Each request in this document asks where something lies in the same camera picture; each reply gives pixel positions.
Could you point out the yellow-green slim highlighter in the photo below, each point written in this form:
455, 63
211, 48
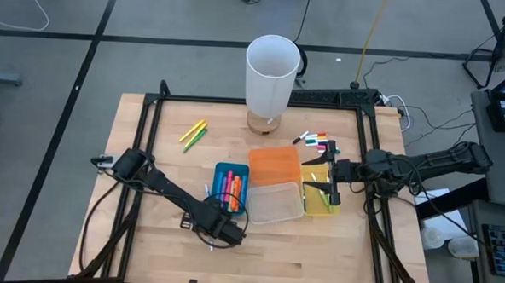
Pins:
196, 135

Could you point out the purple thick highlighter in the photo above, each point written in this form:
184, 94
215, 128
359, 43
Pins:
224, 191

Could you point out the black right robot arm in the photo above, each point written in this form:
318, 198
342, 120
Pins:
439, 160

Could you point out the black cap mini marker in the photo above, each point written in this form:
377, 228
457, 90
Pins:
298, 139
310, 144

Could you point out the grey metal bar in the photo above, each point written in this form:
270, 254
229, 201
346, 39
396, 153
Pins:
1, 78

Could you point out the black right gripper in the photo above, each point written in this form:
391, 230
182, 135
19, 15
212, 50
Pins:
347, 171

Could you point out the black perforated plate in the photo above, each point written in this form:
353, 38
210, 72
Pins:
335, 96

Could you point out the orange plastic bin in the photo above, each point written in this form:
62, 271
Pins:
275, 166

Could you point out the clear plastic bin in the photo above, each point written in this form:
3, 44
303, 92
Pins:
275, 204

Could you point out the teal cap mini marker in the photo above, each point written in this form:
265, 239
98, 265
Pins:
336, 151

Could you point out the orange cap mini marker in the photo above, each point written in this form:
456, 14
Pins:
323, 138

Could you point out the white shade wooden base lamp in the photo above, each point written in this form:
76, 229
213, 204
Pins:
270, 74

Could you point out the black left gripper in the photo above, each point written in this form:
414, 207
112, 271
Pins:
223, 232

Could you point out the pink thick highlighter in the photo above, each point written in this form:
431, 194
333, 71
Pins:
229, 181

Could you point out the black aluminium table frame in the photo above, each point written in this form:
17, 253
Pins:
194, 99

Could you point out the blue plastic bin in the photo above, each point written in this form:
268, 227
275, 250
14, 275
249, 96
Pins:
223, 168

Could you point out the white paper sheet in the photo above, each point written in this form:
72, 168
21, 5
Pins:
451, 220

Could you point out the white bowl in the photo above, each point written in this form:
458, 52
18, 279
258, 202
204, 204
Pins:
432, 237
463, 247

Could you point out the yellow plastic bin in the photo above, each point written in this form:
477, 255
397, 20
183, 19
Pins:
311, 208

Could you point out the orange thick highlighter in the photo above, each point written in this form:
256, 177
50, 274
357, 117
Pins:
236, 187
239, 200

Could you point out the black dry-erase marker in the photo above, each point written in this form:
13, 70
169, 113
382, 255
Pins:
304, 201

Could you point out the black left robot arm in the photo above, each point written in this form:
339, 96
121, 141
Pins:
169, 191

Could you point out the green slim highlighter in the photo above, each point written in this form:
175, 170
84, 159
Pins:
196, 141

